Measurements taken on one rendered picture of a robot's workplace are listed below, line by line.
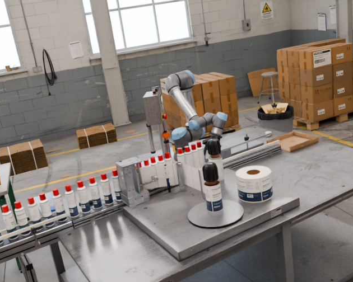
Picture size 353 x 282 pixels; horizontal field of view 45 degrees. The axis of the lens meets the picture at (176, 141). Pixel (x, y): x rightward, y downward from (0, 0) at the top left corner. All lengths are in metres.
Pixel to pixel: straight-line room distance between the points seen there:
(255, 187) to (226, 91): 4.09
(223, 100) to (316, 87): 1.33
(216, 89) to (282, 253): 4.13
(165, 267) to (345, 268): 1.39
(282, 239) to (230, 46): 6.75
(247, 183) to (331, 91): 4.29
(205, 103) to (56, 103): 3.02
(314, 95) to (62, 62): 4.37
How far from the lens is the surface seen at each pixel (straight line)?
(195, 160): 2.90
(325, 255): 3.20
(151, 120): 2.73
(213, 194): 2.27
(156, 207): 2.54
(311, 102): 6.38
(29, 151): 6.60
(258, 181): 2.40
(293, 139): 3.58
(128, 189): 2.56
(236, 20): 8.91
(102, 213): 2.66
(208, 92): 6.27
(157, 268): 2.09
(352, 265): 3.11
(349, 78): 6.72
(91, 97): 8.12
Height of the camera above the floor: 1.98
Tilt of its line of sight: 17 degrees down
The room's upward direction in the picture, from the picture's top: 9 degrees counter-clockwise
